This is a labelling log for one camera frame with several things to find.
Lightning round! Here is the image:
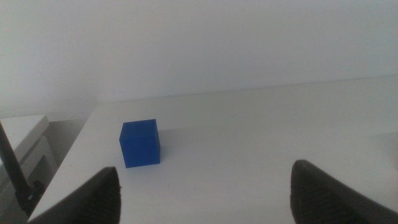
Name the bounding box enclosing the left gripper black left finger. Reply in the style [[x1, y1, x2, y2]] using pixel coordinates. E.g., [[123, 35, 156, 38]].
[[27, 166, 121, 224]]

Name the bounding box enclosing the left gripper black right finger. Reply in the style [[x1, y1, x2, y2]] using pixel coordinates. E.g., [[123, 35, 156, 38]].
[[289, 159, 398, 224]]

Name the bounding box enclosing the blue cube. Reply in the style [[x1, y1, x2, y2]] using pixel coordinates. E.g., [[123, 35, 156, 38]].
[[119, 118, 161, 169]]

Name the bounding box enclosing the black stand pole with clamp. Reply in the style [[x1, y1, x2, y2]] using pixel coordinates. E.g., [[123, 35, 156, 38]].
[[0, 121, 46, 216]]

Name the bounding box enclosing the white side cabinet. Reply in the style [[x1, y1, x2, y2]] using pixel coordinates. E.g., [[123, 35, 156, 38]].
[[0, 114, 58, 190]]

